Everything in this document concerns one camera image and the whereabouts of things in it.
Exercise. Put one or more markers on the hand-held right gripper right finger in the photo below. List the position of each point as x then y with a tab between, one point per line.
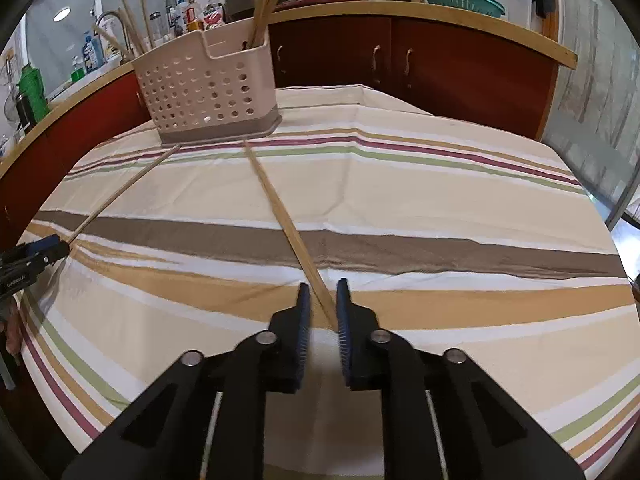
343	340

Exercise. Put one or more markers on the glass jar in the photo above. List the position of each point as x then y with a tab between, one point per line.
156	27

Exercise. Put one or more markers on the green thermos flask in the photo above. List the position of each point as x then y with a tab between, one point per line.
32	90

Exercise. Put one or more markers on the silver rice cooker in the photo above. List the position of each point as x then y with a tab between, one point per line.
240	2

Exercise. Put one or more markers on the bunch of wooden chopsticks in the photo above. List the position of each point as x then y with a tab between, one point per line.
266	0

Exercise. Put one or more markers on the person's left hand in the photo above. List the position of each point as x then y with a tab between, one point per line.
12	332

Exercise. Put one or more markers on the steel kitchen faucet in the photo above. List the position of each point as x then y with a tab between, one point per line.
107	15

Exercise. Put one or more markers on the teal colander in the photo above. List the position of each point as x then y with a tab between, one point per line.
465	2

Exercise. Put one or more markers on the red base cabinet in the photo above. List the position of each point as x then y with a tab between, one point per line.
450	70

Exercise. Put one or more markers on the clear plastic bottle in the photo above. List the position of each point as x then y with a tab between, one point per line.
213	4

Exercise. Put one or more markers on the striped tablecloth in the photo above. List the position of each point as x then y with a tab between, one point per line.
400	210

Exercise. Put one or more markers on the long wooden chopstick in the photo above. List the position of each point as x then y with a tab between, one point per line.
290	235
125	193

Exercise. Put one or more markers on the green dish soap bottle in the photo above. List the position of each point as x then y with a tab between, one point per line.
78	74

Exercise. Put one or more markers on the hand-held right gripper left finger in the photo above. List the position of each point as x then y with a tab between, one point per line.
304	340

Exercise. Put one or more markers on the red and white packet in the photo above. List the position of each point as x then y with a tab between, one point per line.
214	20

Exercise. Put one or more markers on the glass sliding door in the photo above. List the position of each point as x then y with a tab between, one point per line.
595	85

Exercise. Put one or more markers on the red label bottle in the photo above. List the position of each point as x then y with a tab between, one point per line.
194	15

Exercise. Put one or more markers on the blue and white bottle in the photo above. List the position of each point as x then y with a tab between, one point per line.
92	55

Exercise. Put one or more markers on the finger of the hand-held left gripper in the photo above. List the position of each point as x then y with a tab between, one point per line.
47	256
35	245

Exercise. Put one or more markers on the wooden countertop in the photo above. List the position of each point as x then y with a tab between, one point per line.
450	15

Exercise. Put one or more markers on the pink perforated utensil holder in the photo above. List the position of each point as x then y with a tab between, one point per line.
210	95

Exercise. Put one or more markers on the white container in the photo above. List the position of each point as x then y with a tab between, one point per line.
518	5

